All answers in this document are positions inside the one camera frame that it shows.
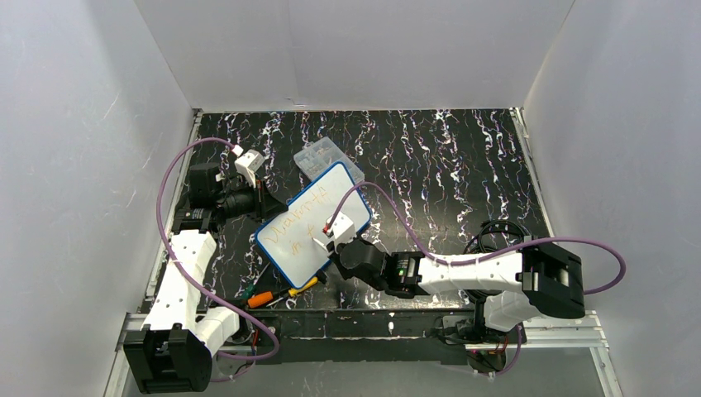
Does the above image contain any blue-framed whiteboard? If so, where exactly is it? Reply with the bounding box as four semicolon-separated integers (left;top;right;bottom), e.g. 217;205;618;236
255;161;355;288

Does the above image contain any white marker pen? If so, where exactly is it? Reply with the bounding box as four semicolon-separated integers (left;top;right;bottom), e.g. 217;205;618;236
312;237;334;252

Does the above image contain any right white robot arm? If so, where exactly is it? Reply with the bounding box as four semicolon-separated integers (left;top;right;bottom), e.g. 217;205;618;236
325;237;585;332

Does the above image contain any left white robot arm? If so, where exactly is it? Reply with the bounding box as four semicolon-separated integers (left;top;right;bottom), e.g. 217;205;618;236
124;160;288;394

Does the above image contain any clear plastic organizer box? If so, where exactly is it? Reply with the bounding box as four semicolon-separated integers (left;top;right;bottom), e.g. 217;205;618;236
293;137;365;183

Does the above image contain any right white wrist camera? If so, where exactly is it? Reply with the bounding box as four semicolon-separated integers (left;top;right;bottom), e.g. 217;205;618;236
322;212;356;245

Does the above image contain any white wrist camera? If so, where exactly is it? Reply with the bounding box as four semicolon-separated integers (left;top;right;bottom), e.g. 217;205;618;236
232;145;265;188
322;212;356;245

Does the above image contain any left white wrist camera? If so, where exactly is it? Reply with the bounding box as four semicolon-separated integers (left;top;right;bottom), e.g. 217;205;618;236
232;145;265;188

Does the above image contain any yellow-handled screwdriver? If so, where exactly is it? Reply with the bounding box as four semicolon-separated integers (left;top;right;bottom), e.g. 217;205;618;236
268;276;319;307

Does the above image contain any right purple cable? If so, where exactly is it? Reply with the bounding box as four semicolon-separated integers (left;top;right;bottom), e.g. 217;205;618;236
326;181;627;379

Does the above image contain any purple cable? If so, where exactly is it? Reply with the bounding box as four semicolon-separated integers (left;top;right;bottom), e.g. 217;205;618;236
155;136;281;383
326;181;627;379

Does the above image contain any green-handled screwdriver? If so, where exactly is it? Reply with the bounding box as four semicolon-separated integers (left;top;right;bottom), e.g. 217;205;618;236
240;264;269;300

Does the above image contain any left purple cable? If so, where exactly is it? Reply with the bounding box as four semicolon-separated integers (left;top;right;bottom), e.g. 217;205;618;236
155;136;281;383

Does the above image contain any orange-handled screwdriver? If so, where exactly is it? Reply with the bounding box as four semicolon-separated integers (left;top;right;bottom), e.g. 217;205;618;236
246;288;298;309

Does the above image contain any black coiled cable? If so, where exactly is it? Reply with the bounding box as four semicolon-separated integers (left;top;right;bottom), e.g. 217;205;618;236
455;218;541;308

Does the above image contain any aluminium frame rail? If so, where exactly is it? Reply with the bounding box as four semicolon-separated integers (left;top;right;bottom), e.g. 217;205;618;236
103;309;610;397

